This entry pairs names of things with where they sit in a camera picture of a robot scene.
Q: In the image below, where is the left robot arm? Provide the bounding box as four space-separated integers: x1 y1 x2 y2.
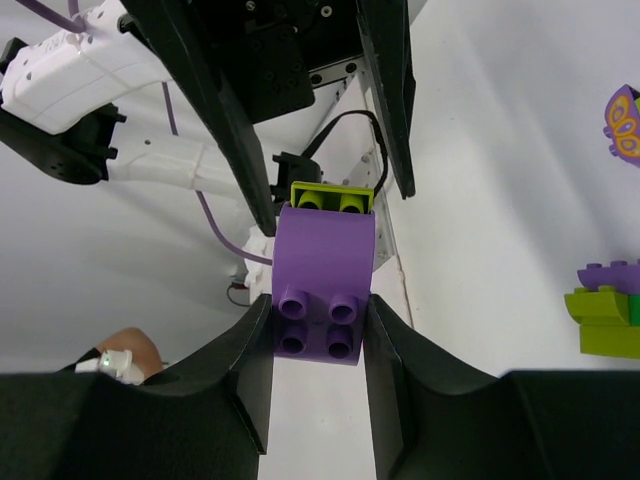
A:
1 1 416 235

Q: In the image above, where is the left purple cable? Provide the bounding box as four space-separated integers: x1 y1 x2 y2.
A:
14 0 275 266

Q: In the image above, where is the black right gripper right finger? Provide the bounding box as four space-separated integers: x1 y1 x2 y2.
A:
364 295 639 479

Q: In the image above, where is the purple scalloped lego piece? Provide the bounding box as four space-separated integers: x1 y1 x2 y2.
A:
577 260 640 295

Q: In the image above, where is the purple butterfly lego stack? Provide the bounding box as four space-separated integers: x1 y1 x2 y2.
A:
603 84 640 168

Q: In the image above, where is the lime curved lego brick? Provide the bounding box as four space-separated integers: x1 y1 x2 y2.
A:
290 181 375 215

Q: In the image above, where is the lime long lego brick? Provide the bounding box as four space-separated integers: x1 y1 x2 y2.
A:
564 286 639 360

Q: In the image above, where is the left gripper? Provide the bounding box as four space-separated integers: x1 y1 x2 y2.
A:
123 0 416 236

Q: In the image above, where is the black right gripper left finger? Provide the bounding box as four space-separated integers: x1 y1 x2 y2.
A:
1 295 273 479

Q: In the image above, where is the purple flower lego piece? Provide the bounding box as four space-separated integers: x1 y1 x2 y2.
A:
272 205 376 365

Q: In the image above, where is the green lego brick in cluster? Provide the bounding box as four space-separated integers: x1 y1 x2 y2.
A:
628 295 640 327

